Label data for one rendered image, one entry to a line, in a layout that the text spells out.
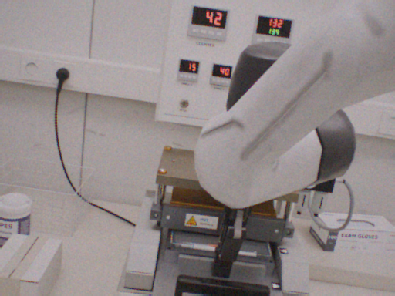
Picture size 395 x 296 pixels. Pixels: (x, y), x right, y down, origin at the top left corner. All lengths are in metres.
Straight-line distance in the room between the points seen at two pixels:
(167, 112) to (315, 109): 0.71
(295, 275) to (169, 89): 0.47
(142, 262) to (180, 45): 0.47
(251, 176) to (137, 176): 1.16
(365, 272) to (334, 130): 0.91
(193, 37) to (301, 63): 0.68
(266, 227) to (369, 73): 0.59
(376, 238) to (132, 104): 0.84
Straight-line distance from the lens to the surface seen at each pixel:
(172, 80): 1.06
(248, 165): 0.44
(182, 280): 0.77
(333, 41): 0.37
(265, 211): 0.93
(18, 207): 1.24
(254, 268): 0.84
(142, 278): 0.86
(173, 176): 0.89
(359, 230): 1.45
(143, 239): 0.89
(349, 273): 1.38
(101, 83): 1.49
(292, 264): 0.90
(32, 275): 1.07
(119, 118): 1.55
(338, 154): 0.52
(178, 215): 0.90
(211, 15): 1.04
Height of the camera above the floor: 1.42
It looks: 17 degrees down
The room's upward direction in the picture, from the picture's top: 8 degrees clockwise
